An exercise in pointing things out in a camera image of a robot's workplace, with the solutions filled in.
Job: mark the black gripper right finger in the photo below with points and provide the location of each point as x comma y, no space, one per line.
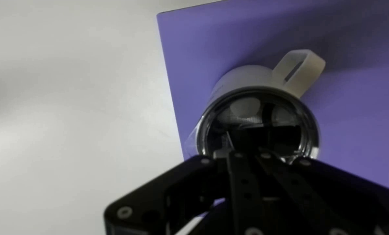
320,217

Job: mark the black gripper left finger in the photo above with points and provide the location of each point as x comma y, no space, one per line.
249,209

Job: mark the black lid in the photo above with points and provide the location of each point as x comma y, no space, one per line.
271,121

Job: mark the purple rectangular mat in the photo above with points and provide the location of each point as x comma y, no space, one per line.
350,99

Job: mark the white mug with handle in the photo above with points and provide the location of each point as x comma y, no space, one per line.
294,74

